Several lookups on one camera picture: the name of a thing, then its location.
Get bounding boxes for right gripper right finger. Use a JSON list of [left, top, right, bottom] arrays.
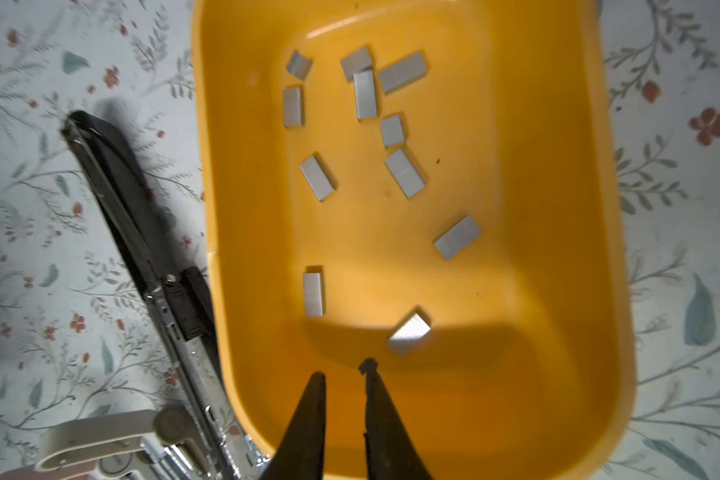
[[359, 358, 433, 480]]

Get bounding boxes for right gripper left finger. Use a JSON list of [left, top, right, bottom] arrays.
[[260, 372, 327, 480]]

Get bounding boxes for beige small stapler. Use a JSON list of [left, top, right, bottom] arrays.
[[34, 405, 215, 479]]

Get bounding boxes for black stapler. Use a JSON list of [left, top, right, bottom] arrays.
[[61, 110, 269, 479]]

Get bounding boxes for yellow plastic tray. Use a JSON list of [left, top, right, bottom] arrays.
[[192, 1, 635, 479]]

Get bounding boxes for pink small stapler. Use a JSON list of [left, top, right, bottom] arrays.
[[0, 461, 97, 480]]

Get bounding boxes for staple strip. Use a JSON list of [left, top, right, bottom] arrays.
[[282, 86, 304, 128], [379, 51, 428, 95], [380, 114, 406, 148], [299, 155, 335, 202], [434, 216, 482, 260], [385, 149, 426, 199], [303, 272, 325, 317], [387, 311, 431, 355], [353, 69, 378, 121], [286, 50, 313, 81], [340, 46, 374, 82]]

